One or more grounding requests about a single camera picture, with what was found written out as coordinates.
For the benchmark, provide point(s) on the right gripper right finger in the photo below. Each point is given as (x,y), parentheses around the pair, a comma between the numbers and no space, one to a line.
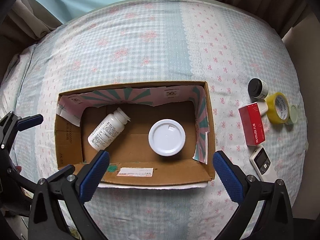
(275,220)

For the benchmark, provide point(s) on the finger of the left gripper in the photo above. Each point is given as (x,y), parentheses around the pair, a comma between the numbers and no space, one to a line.
(29,122)
(9,130)

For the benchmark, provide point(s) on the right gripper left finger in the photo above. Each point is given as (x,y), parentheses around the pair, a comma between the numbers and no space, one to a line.
(46,220)

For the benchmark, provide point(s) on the red cardboard box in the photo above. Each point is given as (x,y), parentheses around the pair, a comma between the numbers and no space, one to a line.
(252,124)

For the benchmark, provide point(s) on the green-lidded small jar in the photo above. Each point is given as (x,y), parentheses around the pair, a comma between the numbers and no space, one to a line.
(293,115)

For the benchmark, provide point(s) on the yellow tape roll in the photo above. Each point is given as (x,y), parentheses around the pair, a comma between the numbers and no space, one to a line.
(278,108)

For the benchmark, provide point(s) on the black-lidded white cream jar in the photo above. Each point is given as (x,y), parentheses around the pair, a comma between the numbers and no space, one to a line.
(257,89)

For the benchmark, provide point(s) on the person's left hand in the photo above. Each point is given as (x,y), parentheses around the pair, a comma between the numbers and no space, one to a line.
(19,168)

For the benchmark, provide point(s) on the white remote control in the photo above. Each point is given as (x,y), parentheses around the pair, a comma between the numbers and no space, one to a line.
(262,165)

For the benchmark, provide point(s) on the white pill bottle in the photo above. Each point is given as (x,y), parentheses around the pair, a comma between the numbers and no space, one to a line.
(108,130)

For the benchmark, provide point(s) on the open cardboard box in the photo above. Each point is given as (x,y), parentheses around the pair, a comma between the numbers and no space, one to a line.
(133,163)

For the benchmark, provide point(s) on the brown curtain left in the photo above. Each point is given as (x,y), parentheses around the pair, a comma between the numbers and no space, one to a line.
(26,22)

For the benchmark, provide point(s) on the white-lidded jar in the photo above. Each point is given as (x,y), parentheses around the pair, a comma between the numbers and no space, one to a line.
(166,137)

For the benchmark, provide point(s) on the white earbud case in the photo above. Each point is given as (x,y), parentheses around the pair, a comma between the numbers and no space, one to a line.
(263,107)

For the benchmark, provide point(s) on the checkered floral bedsheet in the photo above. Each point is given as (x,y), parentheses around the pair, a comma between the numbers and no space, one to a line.
(160,40)

